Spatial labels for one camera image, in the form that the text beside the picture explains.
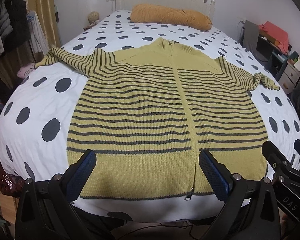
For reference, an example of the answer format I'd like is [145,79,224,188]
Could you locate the yellow striped knit cardigan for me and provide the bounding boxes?
[37,38,279,200]

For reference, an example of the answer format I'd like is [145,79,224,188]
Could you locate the hanging dark clothes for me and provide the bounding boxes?
[0,0,31,57]

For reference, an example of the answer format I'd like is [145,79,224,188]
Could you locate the red plastic bag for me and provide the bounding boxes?
[0,167,25,198]

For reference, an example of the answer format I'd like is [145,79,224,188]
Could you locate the teal drawer cabinet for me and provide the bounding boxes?
[266,49,300,81]

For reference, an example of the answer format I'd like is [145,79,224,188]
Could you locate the coral pink folded cloth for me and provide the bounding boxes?
[258,21,289,54]

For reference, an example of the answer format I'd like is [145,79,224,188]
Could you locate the pink cat plush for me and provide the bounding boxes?
[17,62,35,79]

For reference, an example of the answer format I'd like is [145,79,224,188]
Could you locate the white hanging shirt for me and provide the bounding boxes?
[27,10,49,56]

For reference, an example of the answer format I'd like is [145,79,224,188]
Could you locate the round woven lamp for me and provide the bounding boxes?
[88,11,100,24]

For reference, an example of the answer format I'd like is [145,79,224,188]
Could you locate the orange bolster pillow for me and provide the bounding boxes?
[130,4,212,31]

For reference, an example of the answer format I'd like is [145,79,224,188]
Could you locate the gold curtain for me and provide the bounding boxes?
[28,0,61,48]

